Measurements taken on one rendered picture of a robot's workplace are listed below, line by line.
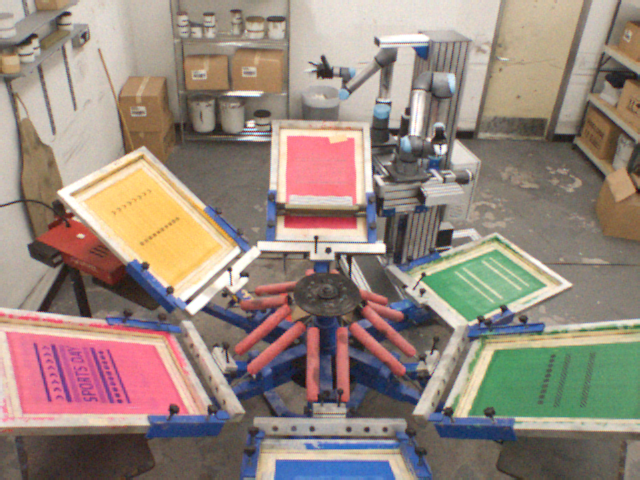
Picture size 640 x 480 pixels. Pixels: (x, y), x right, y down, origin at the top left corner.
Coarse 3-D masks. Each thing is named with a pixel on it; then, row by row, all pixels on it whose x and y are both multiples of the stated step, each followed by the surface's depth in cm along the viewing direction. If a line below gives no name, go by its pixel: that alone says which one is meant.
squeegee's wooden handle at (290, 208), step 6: (288, 204) 310; (294, 204) 310; (300, 204) 310; (288, 210) 311; (294, 210) 311; (300, 210) 311; (306, 210) 311; (312, 210) 311; (318, 210) 311; (324, 210) 311; (330, 210) 311; (336, 210) 311; (342, 210) 311; (348, 210) 311; (354, 210) 311
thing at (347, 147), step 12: (324, 144) 339; (336, 144) 339; (348, 144) 339; (348, 156) 336; (348, 168) 333; (348, 180) 329; (324, 192) 326; (336, 192) 326; (348, 192) 326; (324, 228) 317; (336, 228) 317; (348, 228) 317
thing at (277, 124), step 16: (288, 128) 342; (304, 128) 342; (320, 128) 342; (336, 128) 342; (352, 128) 342; (368, 128) 340; (272, 144) 333; (368, 144) 336; (272, 160) 329; (368, 160) 331; (272, 176) 325; (368, 176) 327; (368, 192) 323; (288, 240) 309; (304, 240) 309; (320, 240) 310; (336, 240) 310; (352, 240) 310
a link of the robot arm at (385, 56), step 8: (384, 48) 361; (392, 48) 361; (376, 56) 363; (384, 56) 360; (392, 56) 362; (368, 64) 368; (376, 64) 363; (384, 64) 363; (360, 72) 371; (368, 72) 368; (352, 80) 374; (360, 80) 372; (344, 88) 378; (352, 88) 376; (344, 96) 378
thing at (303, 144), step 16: (288, 144) 338; (304, 144) 338; (320, 144) 339; (288, 160) 333; (288, 176) 329; (288, 192) 325; (304, 192) 325; (320, 192) 326; (288, 224) 317; (304, 224) 317; (320, 224) 317
